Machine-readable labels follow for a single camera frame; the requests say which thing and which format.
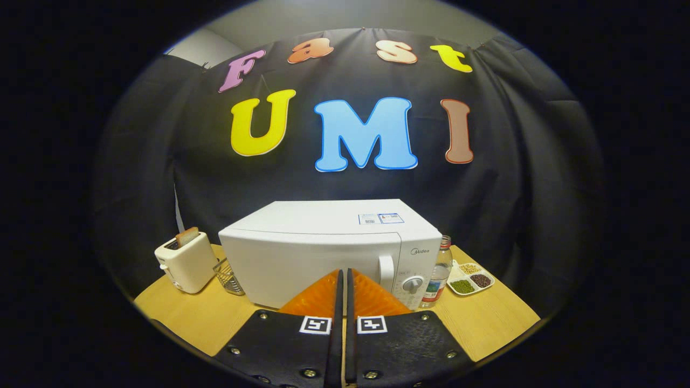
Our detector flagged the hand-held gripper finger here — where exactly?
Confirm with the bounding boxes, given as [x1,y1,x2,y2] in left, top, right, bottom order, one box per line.
[345,268,476,388]
[213,268,344,388]

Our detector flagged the white microwave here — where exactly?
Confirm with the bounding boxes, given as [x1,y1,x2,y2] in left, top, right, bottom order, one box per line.
[218,199,444,312]

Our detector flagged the clear plastic bottle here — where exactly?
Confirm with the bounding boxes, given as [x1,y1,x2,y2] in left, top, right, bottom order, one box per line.
[420,235,453,309]

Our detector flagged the white divided bean dish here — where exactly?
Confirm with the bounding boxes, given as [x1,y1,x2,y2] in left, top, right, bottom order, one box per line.
[446,260,495,296]

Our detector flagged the white toaster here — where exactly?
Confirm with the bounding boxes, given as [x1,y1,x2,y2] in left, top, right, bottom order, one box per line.
[154,232,219,294]

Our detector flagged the toast slice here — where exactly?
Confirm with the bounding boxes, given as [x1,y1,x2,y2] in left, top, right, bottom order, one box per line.
[174,226,200,248]

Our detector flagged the metal wire basket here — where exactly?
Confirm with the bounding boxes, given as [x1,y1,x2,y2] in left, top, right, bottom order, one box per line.
[213,258,246,296]

